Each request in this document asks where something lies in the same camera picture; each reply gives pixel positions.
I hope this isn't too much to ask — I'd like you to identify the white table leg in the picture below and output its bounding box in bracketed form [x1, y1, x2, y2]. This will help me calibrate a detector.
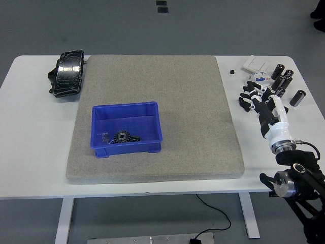
[54, 198, 75, 244]
[238, 193, 261, 239]

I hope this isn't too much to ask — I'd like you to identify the white wall switch panel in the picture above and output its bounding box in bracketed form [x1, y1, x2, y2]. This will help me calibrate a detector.
[242, 54, 270, 73]

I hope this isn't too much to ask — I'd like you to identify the grey-brown mat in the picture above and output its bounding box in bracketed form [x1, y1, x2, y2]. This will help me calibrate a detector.
[65, 54, 246, 185]

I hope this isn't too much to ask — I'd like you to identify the white circuit breaker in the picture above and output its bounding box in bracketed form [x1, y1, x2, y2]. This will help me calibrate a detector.
[245, 71, 274, 89]

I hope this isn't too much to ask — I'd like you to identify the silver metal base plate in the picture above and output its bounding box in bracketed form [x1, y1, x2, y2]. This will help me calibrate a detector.
[87, 232, 214, 244]

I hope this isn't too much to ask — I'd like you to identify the black floor cable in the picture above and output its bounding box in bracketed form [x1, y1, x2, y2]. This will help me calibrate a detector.
[195, 194, 232, 239]

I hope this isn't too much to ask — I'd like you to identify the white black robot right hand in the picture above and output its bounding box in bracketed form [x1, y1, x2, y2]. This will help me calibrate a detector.
[238, 80, 297, 145]

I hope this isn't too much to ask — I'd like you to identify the black tape-wrapped device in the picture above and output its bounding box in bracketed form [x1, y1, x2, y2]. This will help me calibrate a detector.
[47, 49, 85, 99]

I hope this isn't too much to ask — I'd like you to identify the blue plastic box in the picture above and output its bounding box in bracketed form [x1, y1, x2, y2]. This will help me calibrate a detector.
[90, 101, 163, 158]

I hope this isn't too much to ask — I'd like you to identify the large black gear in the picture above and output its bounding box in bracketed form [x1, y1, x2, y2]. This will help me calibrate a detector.
[113, 130, 133, 144]

